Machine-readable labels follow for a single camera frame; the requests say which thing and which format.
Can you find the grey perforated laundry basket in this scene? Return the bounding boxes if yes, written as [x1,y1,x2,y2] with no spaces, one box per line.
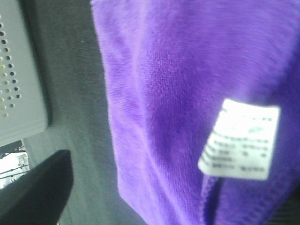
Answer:
[0,0,49,146]

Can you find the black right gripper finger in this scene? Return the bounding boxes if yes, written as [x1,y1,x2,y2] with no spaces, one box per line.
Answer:
[0,150,74,225]

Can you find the white care label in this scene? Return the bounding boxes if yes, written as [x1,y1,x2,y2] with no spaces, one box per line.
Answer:
[198,99,281,180]

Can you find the purple towel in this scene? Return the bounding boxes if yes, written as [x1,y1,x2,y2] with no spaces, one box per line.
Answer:
[91,0,300,225]

